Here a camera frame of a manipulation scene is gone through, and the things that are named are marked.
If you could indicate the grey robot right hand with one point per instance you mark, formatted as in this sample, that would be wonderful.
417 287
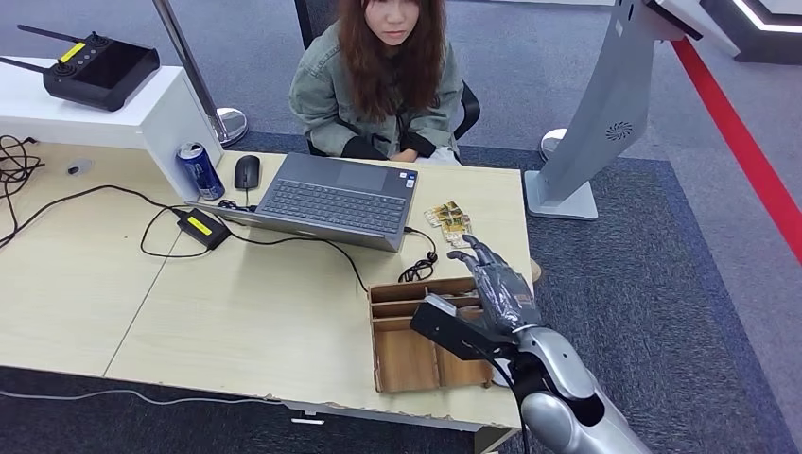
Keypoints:
504 294

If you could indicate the person's left hand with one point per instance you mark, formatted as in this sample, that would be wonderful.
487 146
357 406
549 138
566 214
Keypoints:
406 157

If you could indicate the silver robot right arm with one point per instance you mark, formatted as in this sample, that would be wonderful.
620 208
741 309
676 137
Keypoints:
564 401

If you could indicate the person's left forearm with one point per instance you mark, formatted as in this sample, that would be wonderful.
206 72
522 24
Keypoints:
423 143

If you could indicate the person's right forearm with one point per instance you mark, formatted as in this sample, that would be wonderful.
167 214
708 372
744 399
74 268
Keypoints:
363 149

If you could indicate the person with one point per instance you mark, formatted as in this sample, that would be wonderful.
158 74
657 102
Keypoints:
326 94

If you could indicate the beige shoe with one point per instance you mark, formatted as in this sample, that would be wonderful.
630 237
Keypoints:
536 270

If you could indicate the grey laptop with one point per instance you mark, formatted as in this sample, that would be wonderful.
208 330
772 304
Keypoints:
335 202

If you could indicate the wooden organizer box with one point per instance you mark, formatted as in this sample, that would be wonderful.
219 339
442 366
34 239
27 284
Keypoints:
401 363

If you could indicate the chrome stanchion base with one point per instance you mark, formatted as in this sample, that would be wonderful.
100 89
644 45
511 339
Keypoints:
552 143

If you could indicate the black computer mouse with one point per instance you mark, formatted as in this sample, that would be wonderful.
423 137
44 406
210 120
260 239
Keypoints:
247 172

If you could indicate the silver kiosk stand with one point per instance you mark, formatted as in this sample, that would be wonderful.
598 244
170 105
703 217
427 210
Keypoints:
601 125

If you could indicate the blue drink can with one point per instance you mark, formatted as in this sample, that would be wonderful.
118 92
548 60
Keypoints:
201 171

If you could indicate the black power adapter yellow label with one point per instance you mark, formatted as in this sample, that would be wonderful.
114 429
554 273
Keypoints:
203 229

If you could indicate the chrome stanchion pole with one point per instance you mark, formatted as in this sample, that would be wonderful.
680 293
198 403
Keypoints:
191 69

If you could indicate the white cabinet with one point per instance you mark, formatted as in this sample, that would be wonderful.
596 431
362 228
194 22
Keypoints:
147 124

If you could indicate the black remote controller with antennas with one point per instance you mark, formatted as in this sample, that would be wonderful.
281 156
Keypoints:
103 74

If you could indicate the black platform with light strip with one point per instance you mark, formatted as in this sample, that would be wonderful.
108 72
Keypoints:
758 44

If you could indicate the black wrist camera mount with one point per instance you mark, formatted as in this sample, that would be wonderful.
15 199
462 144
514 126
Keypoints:
451 332

